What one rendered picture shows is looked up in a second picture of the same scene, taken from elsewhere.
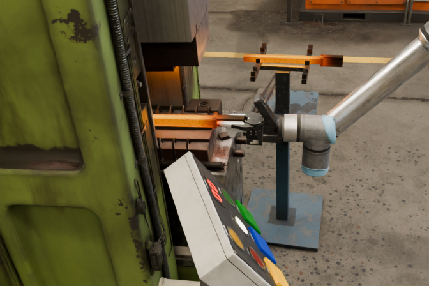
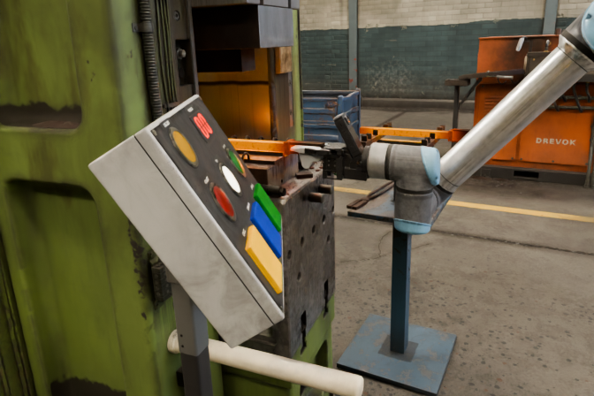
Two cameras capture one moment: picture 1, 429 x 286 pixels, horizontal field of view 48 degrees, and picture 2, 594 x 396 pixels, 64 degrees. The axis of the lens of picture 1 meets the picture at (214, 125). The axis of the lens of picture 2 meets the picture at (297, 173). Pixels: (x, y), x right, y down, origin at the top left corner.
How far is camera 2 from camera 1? 0.67 m
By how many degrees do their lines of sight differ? 20
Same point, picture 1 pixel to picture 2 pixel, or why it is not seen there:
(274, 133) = (359, 167)
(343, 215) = (480, 362)
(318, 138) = (413, 171)
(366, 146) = (524, 293)
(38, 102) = (53, 41)
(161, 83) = (250, 124)
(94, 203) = (90, 178)
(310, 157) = (403, 201)
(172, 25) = not seen: outside the picture
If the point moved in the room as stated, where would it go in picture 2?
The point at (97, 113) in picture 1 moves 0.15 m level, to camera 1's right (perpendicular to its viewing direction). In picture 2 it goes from (95, 35) to (171, 32)
